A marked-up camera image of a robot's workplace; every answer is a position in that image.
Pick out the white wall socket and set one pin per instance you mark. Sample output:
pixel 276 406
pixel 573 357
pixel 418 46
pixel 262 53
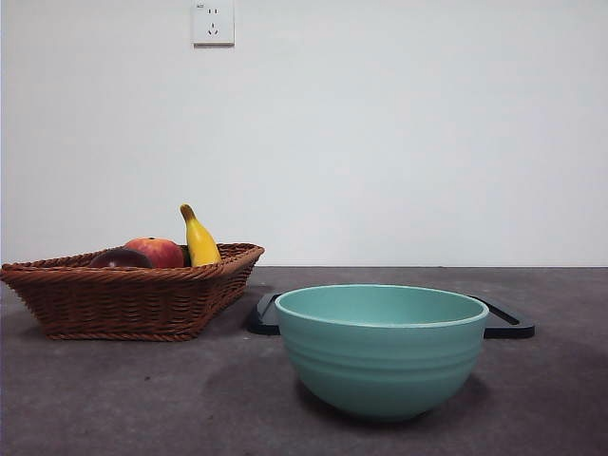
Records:
pixel 214 24

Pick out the red orange peach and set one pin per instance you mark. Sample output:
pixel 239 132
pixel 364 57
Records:
pixel 161 251

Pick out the yellow banana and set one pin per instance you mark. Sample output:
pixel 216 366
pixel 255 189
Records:
pixel 200 242

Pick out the teal ceramic bowl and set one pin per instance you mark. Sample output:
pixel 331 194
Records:
pixel 385 370

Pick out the dark red plum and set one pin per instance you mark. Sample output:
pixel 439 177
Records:
pixel 121 259

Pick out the brown wicker basket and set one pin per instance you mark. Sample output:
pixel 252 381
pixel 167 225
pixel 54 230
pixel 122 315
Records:
pixel 119 304

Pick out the dark rectangular tray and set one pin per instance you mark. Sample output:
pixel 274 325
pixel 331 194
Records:
pixel 263 323

